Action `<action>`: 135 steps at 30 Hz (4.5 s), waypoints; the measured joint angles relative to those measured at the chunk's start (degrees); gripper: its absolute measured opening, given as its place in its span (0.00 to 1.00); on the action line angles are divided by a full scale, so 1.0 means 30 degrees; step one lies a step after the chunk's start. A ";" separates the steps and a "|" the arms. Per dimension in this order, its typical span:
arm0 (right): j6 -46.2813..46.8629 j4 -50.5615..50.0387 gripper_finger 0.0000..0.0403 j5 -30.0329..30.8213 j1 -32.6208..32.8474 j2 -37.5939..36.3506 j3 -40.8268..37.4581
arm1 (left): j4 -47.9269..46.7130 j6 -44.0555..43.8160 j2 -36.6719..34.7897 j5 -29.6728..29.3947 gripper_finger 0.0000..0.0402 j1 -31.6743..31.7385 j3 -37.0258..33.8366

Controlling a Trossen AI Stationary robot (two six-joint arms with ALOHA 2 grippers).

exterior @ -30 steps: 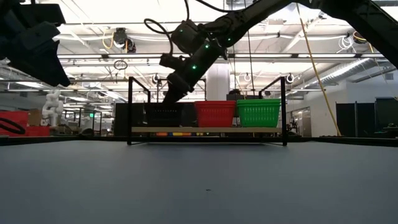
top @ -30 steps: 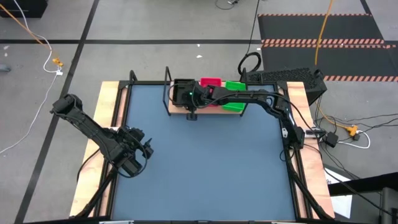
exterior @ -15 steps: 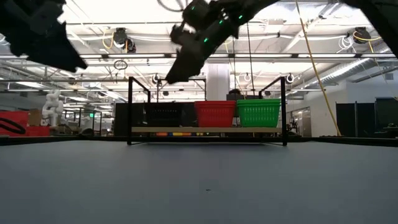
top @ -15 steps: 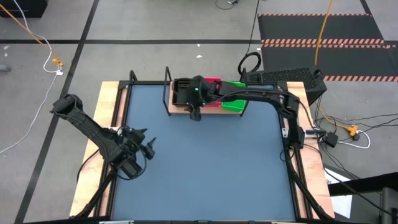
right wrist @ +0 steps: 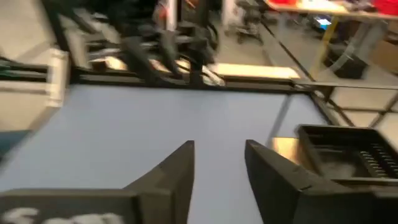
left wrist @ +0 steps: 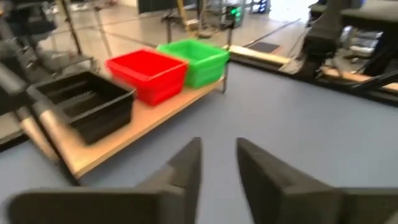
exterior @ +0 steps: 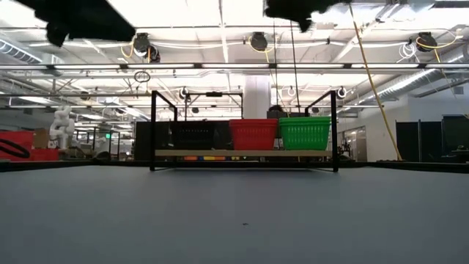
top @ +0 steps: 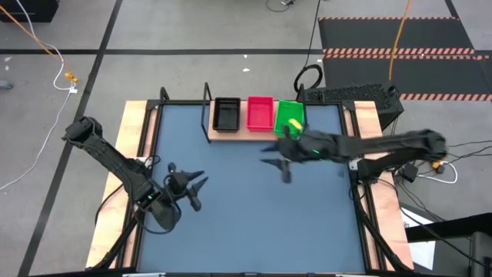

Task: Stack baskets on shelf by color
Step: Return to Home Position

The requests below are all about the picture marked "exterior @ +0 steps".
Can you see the long ceiling light bar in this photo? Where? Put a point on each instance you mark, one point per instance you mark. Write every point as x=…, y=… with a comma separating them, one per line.
x=234, y=66

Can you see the white robot figure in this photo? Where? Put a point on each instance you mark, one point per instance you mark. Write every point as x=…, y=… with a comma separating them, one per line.
x=61, y=128

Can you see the cardboard box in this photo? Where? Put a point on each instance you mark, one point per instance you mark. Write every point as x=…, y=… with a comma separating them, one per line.
x=41, y=139

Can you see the red crate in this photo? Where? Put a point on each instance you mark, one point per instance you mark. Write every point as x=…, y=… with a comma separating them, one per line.
x=18, y=136

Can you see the black partition panels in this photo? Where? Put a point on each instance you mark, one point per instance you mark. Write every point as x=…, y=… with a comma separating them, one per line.
x=410, y=141

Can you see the dark monitor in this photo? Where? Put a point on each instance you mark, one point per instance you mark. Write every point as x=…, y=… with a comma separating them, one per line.
x=454, y=132

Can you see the black table frame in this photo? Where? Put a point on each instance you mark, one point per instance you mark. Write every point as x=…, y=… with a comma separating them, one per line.
x=73, y=165

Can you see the silver ceiling duct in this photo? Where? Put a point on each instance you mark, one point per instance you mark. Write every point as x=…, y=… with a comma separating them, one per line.
x=421, y=78

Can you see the wooden shelf with black frame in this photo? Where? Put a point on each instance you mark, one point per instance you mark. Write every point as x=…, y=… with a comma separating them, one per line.
x=242, y=153

